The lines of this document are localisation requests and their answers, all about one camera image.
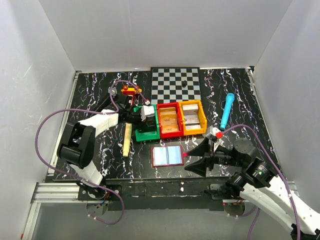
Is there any red leather card holder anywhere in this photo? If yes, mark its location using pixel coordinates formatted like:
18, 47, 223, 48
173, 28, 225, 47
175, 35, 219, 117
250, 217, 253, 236
151, 145, 185, 168

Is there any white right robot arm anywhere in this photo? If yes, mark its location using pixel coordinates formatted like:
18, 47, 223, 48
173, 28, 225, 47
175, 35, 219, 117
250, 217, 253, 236
184, 137, 320, 240

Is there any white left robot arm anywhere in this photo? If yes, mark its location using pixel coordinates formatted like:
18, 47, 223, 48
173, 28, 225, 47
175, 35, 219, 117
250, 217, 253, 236
57, 95, 142, 188

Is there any black card stack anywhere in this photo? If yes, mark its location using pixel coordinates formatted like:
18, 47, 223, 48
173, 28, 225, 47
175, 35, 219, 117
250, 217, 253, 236
145, 117, 157, 132

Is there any white card stack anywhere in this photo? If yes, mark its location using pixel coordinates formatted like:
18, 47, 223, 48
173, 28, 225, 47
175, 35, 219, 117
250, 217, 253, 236
182, 104, 201, 131

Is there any gold card stack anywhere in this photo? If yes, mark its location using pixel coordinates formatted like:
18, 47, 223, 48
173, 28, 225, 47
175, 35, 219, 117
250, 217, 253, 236
159, 107, 180, 134

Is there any yellow plastic bin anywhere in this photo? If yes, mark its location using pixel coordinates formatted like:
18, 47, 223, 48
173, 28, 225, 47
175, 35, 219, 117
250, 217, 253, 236
178, 100, 208, 136

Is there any red toy phone booth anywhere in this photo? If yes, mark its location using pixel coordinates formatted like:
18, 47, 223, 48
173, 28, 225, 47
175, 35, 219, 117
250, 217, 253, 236
121, 85, 142, 106

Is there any green plastic bin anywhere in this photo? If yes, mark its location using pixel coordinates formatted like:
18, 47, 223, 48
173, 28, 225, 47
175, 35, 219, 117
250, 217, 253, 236
134, 104, 160, 142

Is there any black microphone silver head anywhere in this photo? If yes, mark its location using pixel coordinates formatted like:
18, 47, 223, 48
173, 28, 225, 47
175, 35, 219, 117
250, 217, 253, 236
93, 87, 118, 112

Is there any red plastic bin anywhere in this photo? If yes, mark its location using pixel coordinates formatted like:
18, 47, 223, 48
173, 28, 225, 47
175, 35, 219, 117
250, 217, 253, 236
156, 102, 184, 139

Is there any cream toy microphone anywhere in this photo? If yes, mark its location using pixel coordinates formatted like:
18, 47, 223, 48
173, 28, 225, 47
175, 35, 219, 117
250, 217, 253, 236
122, 123, 132, 158

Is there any blue toy microphone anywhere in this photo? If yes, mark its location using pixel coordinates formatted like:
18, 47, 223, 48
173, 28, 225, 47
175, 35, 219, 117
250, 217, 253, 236
220, 93, 235, 130

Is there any black chess pawn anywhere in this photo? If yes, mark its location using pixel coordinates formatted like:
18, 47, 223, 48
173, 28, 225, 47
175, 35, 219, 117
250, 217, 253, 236
181, 80, 187, 88

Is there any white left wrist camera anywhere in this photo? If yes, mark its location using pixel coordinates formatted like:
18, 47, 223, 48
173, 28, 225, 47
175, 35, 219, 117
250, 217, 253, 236
140, 100, 156, 122

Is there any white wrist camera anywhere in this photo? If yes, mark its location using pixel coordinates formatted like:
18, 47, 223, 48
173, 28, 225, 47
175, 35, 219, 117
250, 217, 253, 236
140, 100, 156, 122
204, 126, 224, 153

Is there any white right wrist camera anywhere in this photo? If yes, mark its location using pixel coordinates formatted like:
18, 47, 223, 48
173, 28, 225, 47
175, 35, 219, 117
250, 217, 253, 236
204, 126, 224, 153

